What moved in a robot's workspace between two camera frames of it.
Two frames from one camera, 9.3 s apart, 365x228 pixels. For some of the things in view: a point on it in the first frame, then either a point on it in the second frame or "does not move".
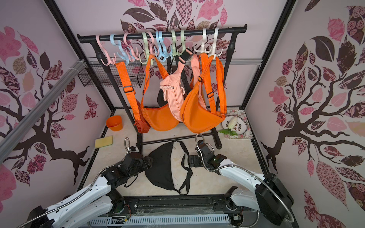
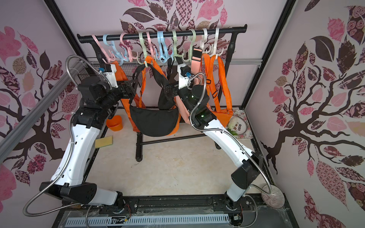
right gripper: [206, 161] to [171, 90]
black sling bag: [162, 97] to [169, 68]
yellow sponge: [106, 141] does not move
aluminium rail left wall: [16, 133] does not move
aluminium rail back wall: [174, 61] does not move
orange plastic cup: [115, 122] does not move
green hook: [183, 41] to [190, 46]
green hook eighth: [174, 51] does not move
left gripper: [147, 163] to [131, 91]
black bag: [161, 170] to [158, 121]
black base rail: [206, 205] does not move
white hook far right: [214, 53] does not move
